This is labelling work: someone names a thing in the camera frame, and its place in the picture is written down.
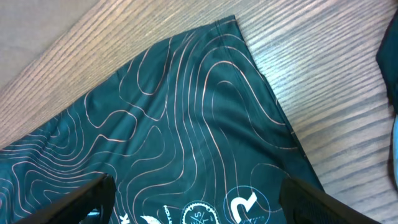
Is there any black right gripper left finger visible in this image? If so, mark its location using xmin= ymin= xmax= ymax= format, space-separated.
xmin=16 ymin=174 xmax=116 ymax=224

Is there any black printed cycling jersey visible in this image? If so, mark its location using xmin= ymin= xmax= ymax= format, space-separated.
xmin=1 ymin=16 xmax=321 ymax=223

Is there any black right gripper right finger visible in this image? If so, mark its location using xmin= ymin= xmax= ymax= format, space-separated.
xmin=279 ymin=177 xmax=379 ymax=224

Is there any black and light-blue garment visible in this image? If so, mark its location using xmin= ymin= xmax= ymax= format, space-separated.
xmin=376 ymin=11 xmax=397 ymax=186

